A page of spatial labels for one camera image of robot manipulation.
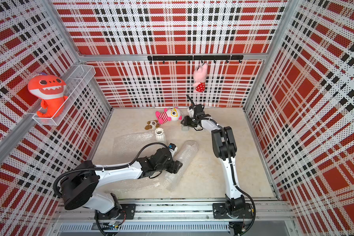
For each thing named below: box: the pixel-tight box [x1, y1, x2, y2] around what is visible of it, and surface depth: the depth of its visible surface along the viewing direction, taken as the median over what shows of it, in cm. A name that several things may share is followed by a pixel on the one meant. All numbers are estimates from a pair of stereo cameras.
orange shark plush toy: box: [27, 72, 69, 118], surface depth 64 cm
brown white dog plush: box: [144, 119, 161, 131], surface depth 110 cm
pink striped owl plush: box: [154, 107, 183, 125], surface depth 110 cm
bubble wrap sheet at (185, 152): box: [163, 140, 200, 192], surface depth 86 cm
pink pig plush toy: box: [192, 62, 208, 93], surface depth 96 cm
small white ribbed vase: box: [154, 127, 166, 143], surface depth 88 cm
